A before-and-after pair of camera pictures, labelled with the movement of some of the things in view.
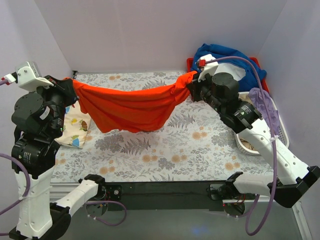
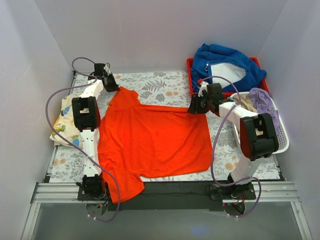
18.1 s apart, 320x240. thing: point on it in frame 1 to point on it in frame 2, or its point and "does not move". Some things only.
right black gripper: [195, 88] to [198, 104]
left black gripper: [67, 87] to [110, 83]
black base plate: [171, 196] does not move
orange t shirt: [124, 111] to [137, 141]
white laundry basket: [245, 146] does not move
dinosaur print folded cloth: [75, 126] does not move
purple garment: [264, 104] does not move
